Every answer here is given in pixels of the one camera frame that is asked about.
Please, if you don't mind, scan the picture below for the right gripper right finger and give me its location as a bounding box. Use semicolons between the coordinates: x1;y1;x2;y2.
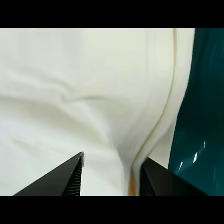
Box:
139;157;209;197

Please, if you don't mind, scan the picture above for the white T-shirt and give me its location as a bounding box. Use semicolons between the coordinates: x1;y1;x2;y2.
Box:
0;27;196;197

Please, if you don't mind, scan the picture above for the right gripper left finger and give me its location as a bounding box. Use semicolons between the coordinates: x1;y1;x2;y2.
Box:
13;151;85;197

